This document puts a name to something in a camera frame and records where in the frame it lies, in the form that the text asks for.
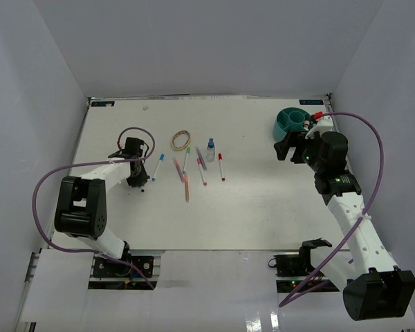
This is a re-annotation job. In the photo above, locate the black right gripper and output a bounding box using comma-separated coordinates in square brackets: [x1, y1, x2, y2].
[274, 129, 325, 174]

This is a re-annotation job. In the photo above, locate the blue-capped white marker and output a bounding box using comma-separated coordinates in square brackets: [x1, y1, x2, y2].
[151, 154, 165, 182]

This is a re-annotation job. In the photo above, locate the green-capped white marker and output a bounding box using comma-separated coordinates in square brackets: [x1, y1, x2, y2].
[183, 147, 191, 174]

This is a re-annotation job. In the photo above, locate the red-capped white marker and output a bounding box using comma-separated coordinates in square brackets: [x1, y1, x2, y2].
[218, 153, 225, 182]

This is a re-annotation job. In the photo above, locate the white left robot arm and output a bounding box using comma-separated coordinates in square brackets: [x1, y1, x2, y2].
[54, 137, 149, 276]

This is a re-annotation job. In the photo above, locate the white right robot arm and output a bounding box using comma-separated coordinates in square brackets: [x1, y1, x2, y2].
[274, 131, 415, 321]

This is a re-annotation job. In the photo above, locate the teal round divided organizer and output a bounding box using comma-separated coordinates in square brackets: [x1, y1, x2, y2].
[273, 107, 313, 142]

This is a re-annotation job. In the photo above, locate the beige masking tape roll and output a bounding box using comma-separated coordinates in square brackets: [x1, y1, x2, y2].
[170, 130, 192, 151]

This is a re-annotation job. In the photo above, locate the right blue table label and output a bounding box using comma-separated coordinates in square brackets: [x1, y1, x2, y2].
[299, 99, 324, 106]

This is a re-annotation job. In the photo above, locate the blue table label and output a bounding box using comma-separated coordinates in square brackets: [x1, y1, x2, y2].
[299, 99, 324, 106]
[91, 100, 115, 107]

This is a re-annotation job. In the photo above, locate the pink-tipped purple pen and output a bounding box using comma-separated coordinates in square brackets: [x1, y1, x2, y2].
[172, 157, 185, 183]

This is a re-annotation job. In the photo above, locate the left blue table label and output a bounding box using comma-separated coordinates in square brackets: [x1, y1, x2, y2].
[91, 100, 115, 107]

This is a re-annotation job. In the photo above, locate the pink-capped white marker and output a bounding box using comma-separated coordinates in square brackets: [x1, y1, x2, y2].
[197, 157, 208, 186]

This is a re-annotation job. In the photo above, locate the purple clear-capped pen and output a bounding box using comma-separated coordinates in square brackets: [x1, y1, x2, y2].
[195, 146, 207, 171]

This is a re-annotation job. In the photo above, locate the small blue-capped spray bottle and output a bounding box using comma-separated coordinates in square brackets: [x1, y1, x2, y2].
[207, 138, 215, 162]

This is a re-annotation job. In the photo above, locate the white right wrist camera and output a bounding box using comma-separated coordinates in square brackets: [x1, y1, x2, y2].
[305, 112, 334, 139]

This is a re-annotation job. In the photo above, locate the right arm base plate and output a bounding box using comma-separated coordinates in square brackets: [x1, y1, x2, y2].
[268, 251, 333, 294]

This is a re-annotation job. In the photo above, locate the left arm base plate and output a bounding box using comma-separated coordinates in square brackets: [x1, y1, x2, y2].
[88, 255, 158, 291]

